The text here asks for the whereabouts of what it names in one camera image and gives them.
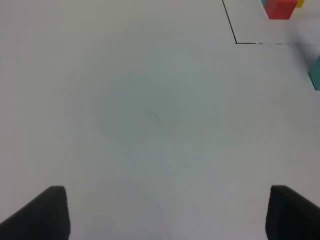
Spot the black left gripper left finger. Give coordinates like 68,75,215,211
0,186,71,240

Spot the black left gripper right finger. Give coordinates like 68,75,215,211
265,185,320,240

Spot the red template block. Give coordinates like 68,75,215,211
264,0,298,20

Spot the yellow template block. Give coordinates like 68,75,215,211
296,0,305,8

